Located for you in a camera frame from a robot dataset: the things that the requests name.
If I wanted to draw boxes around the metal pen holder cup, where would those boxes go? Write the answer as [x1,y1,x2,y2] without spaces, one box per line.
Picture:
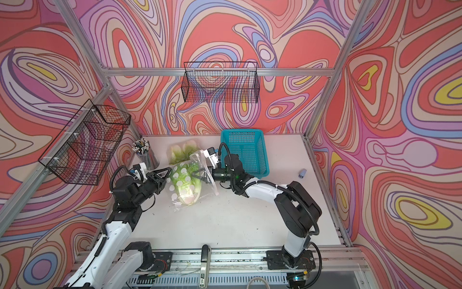
[132,137,159,171]

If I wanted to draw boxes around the light green chinese cabbage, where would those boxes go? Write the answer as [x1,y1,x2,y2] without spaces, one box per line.
[168,161,202,208]

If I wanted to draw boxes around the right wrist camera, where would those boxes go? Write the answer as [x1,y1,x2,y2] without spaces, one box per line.
[203,147,221,169]

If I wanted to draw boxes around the black wire basket wall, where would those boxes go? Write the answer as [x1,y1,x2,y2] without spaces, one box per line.
[38,100,131,185]
[181,61,260,103]

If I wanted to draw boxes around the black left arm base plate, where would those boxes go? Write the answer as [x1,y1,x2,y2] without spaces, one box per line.
[136,251,173,273]

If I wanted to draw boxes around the black silver centre bracket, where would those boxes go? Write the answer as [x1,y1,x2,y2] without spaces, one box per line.
[199,244,211,289]

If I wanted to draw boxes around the pink-zip clear zip-top bag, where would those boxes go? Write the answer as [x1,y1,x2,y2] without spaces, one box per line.
[166,150,219,211]

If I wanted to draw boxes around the black wire basket left wall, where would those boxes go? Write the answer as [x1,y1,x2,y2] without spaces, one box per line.
[38,100,131,185]

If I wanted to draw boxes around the teal plastic basket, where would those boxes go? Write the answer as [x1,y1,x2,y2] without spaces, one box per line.
[221,129,270,179]

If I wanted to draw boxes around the blue-zip clear zip-top bag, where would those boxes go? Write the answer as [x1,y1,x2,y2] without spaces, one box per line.
[167,138,203,165]

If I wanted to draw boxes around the aluminium front table rail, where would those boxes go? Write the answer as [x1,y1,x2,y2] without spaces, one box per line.
[71,245,369,275]

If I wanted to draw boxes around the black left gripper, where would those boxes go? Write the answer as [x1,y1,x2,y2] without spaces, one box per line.
[131,168,171,208]

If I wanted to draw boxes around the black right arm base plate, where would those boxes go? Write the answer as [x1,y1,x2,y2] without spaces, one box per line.
[263,250,316,272]

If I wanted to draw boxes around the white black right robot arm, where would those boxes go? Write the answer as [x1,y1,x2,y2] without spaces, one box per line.
[208,153,322,263]

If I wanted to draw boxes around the small grey blue object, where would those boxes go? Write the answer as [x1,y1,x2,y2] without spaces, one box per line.
[298,169,307,179]

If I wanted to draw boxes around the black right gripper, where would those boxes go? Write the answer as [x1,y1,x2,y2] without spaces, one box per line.
[192,165,235,184]

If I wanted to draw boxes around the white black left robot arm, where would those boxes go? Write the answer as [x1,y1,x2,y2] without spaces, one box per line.
[63,163,172,289]

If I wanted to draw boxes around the black wire basket back wall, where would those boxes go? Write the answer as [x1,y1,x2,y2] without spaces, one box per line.
[181,61,260,103]

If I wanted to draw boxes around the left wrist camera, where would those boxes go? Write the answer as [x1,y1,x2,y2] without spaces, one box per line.
[131,163,148,183]

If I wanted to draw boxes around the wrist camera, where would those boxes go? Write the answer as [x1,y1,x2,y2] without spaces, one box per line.
[203,147,221,169]
[131,163,148,183]

